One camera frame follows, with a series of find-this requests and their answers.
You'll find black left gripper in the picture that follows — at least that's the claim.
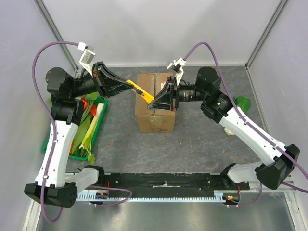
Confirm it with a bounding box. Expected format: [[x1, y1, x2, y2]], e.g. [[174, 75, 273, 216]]
[[70, 61, 133, 100]]

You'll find yellow utility knife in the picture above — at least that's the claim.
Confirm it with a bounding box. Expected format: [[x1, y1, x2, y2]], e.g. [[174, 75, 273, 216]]
[[126, 80, 154, 104]]

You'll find brown cardboard express box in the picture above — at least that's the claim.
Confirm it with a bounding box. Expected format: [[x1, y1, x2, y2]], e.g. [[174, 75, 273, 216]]
[[135, 73, 176, 133]]

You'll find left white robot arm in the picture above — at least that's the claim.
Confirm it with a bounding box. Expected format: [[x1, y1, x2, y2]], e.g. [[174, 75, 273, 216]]
[[24, 62, 134, 208]]

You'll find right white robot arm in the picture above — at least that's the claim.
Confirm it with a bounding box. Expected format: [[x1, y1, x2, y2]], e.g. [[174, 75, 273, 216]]
[[148, 67, 300, 190]]

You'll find orange carrot toy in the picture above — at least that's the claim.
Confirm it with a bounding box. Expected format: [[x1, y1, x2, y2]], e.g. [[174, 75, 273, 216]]
[[81, 98, 97, 116]]

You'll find green vegetable tray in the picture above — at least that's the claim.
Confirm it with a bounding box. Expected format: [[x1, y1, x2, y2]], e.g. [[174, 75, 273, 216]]
[[42, 97, 109, 161]]

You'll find white radish toy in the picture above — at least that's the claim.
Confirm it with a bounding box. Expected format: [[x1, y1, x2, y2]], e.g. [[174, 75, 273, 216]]
[[224, 128, 234, 136]]

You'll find green bok choy leaf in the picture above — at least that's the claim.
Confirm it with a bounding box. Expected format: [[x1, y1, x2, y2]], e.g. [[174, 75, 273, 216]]
[[233, 96, 251, 114]]

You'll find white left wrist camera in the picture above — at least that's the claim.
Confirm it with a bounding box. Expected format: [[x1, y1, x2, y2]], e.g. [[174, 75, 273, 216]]
[[77, 42, 96, 76]]

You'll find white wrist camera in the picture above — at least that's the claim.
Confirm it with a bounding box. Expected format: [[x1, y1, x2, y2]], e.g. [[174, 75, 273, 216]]
[[167, 57, 186, 85], [77, 42, 96, 76]]

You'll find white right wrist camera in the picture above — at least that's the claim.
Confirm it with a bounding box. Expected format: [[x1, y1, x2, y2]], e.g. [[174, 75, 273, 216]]
[[167, 57, 186, 85]]

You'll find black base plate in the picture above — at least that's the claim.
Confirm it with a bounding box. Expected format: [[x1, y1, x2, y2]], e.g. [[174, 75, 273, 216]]
[[96, 173, 250, 193]]

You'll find aluminium frame post left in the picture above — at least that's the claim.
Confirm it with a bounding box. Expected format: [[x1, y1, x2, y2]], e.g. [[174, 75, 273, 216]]
[[33, 0, 78, 72]]

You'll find aluminium frame post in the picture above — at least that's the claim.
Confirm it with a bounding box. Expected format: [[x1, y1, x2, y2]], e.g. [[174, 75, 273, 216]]
[[33, 0, 78, 72], [245, 0, 289, 71]]

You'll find grey cable duct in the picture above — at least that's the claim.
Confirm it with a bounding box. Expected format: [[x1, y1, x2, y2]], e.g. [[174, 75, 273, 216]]
[[76, 190, 226, 203]]

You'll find aluminium frame post right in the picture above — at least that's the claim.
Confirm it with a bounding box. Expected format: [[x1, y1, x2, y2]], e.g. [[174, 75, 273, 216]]
[[245, 0, 289, 71]]

